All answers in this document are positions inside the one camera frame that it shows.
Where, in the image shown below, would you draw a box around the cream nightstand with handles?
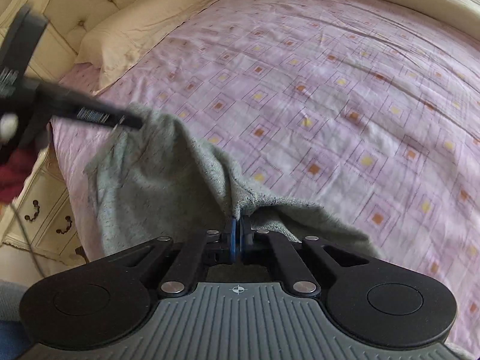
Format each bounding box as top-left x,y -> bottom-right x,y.
1,148 -> 86,267

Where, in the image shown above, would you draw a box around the cream pillow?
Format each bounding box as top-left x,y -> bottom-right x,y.
76,0 -> 219,94

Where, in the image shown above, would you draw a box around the purple patterned bed sheet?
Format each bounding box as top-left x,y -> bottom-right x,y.
50,0 -> 480,357

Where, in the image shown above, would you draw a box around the grey heathered pants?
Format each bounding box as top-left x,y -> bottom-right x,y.
85,104 -> 380,257

